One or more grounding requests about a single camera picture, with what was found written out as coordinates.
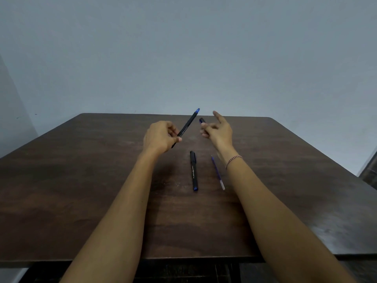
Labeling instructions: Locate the beaded bracelet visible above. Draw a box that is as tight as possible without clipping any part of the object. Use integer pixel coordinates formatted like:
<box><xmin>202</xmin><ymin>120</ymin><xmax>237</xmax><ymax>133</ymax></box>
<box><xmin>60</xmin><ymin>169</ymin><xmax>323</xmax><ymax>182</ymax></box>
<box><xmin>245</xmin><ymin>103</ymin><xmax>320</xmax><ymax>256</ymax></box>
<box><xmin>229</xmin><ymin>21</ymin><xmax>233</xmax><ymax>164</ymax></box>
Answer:
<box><xmin>225</xmin><ymin>155</ymin><xmax>244</xmax><ymax>170</ymax></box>

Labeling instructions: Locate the black pen with blue tip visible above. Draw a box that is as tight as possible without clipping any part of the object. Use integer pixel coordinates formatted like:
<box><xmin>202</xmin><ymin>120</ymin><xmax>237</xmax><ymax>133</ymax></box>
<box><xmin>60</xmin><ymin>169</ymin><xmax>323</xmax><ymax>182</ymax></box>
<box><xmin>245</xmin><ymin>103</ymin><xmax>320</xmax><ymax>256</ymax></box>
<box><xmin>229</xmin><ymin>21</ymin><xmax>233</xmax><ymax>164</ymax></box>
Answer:
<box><xmin>189</xmin><ymin>150</ymin><xmax>199</xmax><ymax>192</ymax></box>

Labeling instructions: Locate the person's right hand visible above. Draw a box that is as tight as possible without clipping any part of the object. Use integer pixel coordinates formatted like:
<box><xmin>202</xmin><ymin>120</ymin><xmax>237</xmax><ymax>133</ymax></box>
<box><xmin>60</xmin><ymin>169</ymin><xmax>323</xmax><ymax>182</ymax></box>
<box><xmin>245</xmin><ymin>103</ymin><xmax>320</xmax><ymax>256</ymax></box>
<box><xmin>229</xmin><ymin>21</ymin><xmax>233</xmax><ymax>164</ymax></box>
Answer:
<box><xmin>200</xmin><ymin>111</ymin><xmax>234</xmax><ymax>151</ymax></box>

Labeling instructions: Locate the person's right forearm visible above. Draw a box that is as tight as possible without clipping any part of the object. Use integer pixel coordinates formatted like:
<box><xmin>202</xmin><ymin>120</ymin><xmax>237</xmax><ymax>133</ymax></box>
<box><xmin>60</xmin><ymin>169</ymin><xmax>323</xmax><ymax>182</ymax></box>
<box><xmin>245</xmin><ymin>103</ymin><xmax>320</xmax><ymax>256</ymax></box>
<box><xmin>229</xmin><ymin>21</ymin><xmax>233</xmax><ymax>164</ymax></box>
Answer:
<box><xmin>216</xmin><ymin>145</ymin><xmax>359</xmax><ymax>283</ymax></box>

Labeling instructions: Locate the person's left hand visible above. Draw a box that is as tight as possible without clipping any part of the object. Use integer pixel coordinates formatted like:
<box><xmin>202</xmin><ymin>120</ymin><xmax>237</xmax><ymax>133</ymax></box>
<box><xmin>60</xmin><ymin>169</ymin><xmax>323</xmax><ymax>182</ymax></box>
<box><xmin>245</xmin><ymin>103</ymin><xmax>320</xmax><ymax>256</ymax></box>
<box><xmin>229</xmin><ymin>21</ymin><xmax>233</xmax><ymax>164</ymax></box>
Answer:
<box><xmin>143</xmin><ymin>121</ymin><xmax>183</xmax><ymax>157</ymax></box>

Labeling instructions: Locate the dark furniture piece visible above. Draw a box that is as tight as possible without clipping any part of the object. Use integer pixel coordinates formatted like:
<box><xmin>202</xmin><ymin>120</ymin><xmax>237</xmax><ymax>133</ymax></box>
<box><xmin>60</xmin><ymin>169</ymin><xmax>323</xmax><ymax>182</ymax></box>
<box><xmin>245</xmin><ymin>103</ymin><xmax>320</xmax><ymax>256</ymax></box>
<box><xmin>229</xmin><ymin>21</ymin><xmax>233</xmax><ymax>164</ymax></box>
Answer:
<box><xmin>357</xmin><ymin>150</ymin><xmax>377</xmax><ymax>191</ymax></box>

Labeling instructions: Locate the blue pen refill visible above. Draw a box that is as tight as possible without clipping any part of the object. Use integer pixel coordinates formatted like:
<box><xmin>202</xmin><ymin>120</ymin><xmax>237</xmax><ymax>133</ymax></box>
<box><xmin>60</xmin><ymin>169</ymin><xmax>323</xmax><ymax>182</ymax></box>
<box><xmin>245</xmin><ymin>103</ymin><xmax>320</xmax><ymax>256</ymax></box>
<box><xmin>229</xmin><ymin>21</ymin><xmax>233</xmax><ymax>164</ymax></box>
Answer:
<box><xmin>210</xmin><ymin>156</ymin><xmax>226</xmax><ymax>191</ymax></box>

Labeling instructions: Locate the black pen barrel blue end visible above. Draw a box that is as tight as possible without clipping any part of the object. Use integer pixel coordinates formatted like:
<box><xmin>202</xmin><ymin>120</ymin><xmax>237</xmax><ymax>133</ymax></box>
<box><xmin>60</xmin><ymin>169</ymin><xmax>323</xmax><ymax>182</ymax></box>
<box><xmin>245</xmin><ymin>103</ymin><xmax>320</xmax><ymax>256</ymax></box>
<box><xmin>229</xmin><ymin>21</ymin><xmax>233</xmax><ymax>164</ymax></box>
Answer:
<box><xmin>171</xmin><ymin>108</ymin><xmax>200</xmax><ymax>149</ymax></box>

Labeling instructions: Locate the person's left forearm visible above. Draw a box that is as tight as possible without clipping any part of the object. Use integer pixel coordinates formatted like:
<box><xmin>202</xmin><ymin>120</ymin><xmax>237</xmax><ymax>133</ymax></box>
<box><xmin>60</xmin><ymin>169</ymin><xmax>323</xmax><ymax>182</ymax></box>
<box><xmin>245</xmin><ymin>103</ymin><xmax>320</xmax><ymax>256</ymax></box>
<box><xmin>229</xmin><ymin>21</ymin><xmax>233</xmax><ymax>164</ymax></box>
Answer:
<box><xmin>59</xmin><ymin>148</ymin><xmax>161</xmax><ymax>283</ymax></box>

